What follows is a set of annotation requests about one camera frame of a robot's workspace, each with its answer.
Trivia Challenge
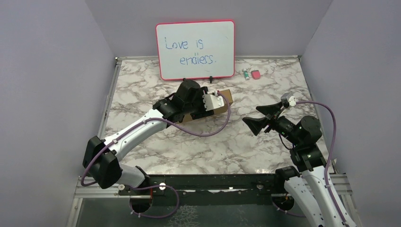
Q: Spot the pink framed whiteboard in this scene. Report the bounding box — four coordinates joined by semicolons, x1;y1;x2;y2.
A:
155;20;235;81

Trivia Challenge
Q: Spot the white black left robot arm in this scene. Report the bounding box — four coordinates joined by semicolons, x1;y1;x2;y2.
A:
82;79;209;194

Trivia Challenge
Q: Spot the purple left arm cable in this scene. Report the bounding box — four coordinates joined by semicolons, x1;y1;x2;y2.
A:
80;91;232;218

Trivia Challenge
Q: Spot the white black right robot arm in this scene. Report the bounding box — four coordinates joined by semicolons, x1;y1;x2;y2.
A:
243;101;356;227

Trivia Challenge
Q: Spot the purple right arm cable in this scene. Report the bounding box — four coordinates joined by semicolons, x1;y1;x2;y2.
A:
271;100;349;226

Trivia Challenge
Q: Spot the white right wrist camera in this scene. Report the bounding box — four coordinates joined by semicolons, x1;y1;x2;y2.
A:
280;92;297;108

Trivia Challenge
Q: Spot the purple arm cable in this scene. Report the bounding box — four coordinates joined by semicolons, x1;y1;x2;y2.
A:
80;91;232;218
271;100;349;226

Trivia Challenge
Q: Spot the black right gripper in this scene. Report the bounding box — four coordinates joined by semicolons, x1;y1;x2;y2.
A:
243;101;302;146

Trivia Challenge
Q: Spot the pink eraser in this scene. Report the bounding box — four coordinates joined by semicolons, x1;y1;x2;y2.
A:
251;70;261;80

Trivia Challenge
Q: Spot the black whiteboard stand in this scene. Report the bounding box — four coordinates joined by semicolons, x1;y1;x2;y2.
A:
182;76;213;84

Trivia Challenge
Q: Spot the green white marker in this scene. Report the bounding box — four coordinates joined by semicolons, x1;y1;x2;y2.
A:
243;71;250;80

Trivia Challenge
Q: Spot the brown cardboard box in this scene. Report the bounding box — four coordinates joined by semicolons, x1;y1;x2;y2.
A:
181;89;234;123

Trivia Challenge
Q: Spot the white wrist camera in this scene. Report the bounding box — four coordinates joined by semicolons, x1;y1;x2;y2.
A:
280;92;297;108
202;91;225;111

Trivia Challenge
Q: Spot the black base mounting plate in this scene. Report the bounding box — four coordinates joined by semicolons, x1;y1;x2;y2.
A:
117;168;294;212

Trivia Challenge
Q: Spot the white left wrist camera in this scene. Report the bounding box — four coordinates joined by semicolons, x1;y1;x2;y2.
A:
202;91;225;111

